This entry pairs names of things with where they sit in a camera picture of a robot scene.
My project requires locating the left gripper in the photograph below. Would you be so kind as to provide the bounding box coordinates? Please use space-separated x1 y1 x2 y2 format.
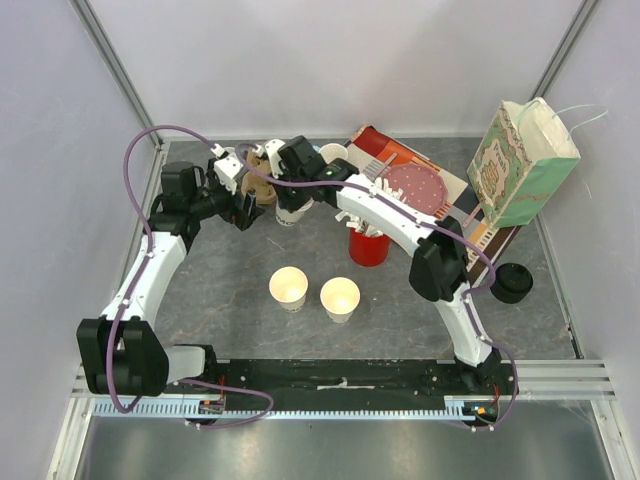
188 159 263 231

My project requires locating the single white paper cup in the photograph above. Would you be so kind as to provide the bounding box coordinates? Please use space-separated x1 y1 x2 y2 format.
320 277 361 323

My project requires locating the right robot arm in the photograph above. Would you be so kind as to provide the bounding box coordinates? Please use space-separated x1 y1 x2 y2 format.
265 136 501 394

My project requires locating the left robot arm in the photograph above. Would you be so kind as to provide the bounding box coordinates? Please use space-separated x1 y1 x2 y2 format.
76 156 261 397

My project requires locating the cardboard cup carrier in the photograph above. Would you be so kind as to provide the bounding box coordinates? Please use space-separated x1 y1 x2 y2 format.
241 150 277 206

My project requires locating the light blue ceramic mug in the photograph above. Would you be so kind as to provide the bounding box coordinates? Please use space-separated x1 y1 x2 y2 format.
318 143 348 164

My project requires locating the white stir sticks bundle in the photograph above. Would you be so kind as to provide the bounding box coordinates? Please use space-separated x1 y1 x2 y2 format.
336 174 404 238

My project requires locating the red cup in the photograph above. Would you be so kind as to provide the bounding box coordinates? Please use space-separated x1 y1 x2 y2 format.
348 230 391 267

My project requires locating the colourful magazine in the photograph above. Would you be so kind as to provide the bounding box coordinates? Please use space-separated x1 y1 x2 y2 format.
345 126 520 262

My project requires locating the pink polka dot plate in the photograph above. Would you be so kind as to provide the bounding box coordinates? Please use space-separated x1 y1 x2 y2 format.
383 163 448 216

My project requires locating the stack of black lids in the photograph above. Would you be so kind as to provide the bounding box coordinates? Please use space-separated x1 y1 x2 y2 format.
490 263 534 304

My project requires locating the green paper gift bag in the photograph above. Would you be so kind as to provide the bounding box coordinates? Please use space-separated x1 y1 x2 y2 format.
467 97 581 229

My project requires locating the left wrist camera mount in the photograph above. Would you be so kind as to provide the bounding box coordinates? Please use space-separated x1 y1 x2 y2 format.
210 143 243 195

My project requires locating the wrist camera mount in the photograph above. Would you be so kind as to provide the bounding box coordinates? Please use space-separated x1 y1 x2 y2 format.
210 143 243 195
254 139 285 179

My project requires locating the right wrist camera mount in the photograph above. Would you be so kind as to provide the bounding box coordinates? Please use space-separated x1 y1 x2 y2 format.
254 139 285 179

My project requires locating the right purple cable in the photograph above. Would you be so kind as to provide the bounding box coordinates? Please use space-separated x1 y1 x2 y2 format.
234 142 519 432

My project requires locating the purple cable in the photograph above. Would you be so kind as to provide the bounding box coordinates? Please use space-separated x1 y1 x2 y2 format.
107 123 275 432
234 142 519 432

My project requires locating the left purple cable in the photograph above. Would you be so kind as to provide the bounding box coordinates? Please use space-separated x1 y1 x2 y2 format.
107 123 275 432

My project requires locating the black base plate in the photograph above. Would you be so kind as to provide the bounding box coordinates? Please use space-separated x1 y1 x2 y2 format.
197 359 514 397

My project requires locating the aluminium frame rail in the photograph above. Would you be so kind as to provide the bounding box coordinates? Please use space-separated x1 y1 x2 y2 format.
70 0 154 128

